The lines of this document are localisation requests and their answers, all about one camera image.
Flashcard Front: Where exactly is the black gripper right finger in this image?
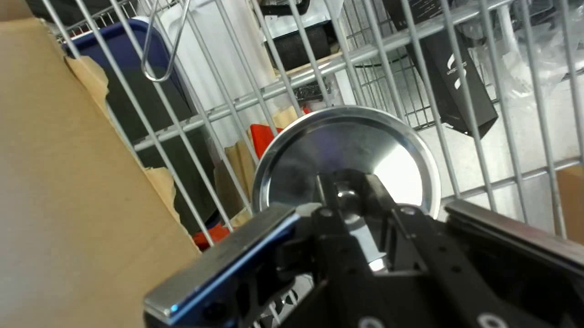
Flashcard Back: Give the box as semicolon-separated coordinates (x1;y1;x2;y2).
359;172;584;328

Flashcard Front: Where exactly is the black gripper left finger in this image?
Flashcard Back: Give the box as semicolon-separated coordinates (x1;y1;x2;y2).
142;170;361;328

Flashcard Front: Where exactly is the silver round pan lid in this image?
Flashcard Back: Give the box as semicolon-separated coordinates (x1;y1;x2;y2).
250;106;443;221

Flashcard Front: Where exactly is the red plastic object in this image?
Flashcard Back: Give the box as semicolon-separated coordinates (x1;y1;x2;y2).
191;123;279;252

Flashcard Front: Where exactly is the black box with white mark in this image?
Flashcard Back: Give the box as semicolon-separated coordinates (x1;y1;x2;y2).
417;30;500;141

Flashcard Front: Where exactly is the cardboard box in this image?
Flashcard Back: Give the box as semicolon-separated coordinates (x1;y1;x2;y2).
0;15;202;328

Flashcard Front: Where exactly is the dark blue plastic container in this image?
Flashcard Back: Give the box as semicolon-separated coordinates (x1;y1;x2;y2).
71;17;206;185

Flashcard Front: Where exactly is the silver wire shelf rack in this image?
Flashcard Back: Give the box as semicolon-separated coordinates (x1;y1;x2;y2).
42;0;584;241

